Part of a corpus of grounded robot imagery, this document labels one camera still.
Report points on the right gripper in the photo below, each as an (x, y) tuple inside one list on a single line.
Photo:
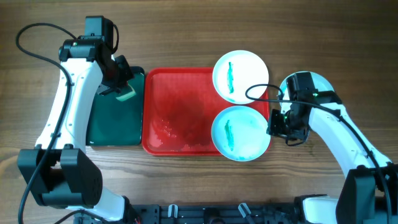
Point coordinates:
[(275, 129)]

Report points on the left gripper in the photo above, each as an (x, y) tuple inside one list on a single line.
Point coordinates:
[(127, 75)]

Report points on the green sponge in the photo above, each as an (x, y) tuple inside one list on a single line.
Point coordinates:
[(126, 93)]

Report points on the light blue plate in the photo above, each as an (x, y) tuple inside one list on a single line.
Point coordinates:
[(320, 83), (240, 133)]

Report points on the white plate with stain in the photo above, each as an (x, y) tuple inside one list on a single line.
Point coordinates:
[(237, 72)]

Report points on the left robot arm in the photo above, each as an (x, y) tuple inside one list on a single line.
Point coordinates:
[(57, 171)]

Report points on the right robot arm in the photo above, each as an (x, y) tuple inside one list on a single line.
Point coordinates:
[(369, 195)]

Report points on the dark green tray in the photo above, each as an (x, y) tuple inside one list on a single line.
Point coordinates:
[(118, 123)]

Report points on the red plastic tray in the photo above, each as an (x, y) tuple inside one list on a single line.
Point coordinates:
[(180, 105)]

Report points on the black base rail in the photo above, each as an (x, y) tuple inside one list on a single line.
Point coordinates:
[(243, 213)]

